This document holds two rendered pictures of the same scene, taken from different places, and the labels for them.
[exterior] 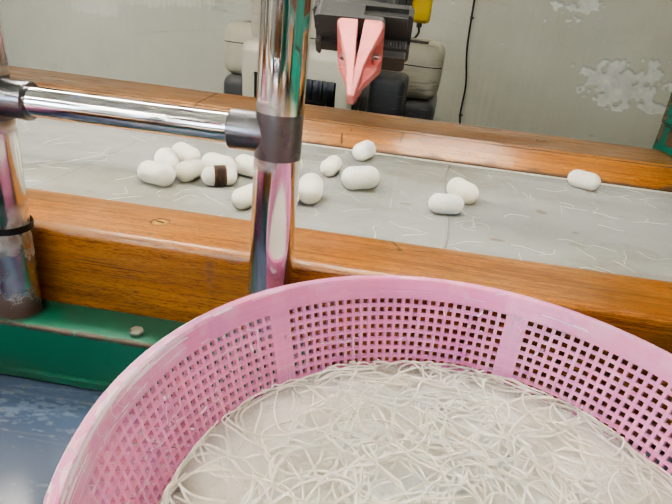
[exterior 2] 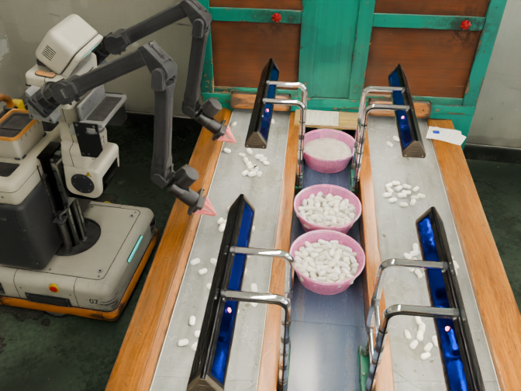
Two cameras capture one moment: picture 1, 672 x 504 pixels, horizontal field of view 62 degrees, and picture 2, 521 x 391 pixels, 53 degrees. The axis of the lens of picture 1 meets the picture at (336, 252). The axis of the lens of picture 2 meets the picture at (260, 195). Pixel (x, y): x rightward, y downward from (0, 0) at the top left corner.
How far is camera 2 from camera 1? 232 cm
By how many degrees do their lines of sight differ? 74
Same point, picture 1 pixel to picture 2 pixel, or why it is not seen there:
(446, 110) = not seen: outside the picture
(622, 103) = not seen: outside the picture
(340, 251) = (292, 150)
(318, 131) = (215, 156)
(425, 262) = (292, 144)
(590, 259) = (273, 133)
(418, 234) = (270, 147)
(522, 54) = not seen: outside the picture
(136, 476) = (328, 164)
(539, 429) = (313, 144)
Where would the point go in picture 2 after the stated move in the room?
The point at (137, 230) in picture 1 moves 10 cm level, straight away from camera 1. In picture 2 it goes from (294, 166) to (272, 171)
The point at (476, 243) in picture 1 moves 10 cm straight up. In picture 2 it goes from (271, 142) to (271, 124)
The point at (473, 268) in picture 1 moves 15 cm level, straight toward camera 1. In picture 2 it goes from (292, 141) to (324, 146)
